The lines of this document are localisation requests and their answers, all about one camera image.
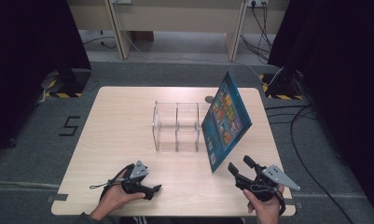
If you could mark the black curtain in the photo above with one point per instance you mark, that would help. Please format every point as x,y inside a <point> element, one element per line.
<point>340,77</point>
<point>26,62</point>

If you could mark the white wall socket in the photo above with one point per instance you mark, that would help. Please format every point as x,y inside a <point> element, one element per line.
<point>257,2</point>

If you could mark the black stand base hazard tape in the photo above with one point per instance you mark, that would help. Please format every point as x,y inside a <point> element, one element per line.
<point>69,82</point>
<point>282,85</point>

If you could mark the colourful picture book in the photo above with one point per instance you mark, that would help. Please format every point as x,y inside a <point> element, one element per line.
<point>226,121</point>

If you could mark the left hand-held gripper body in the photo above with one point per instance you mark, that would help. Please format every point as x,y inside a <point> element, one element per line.
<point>139,171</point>

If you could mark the person's dark trousers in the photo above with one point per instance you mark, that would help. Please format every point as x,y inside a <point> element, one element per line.
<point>181,221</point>

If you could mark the person's left hand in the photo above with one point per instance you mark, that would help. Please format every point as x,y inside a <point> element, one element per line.
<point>113,199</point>

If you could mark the round grey table grommet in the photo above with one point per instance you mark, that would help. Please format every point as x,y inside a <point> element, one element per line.
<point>209,99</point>

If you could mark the clear acrylic book rack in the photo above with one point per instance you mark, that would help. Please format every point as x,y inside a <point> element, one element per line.
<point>156,124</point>

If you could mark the grey tape strip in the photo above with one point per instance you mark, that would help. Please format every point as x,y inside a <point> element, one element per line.
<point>295,203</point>
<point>58,197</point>

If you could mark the person's right hand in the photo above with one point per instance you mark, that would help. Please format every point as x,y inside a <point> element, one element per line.
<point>267,210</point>

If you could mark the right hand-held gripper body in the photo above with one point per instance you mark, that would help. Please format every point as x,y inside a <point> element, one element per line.
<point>278,175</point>

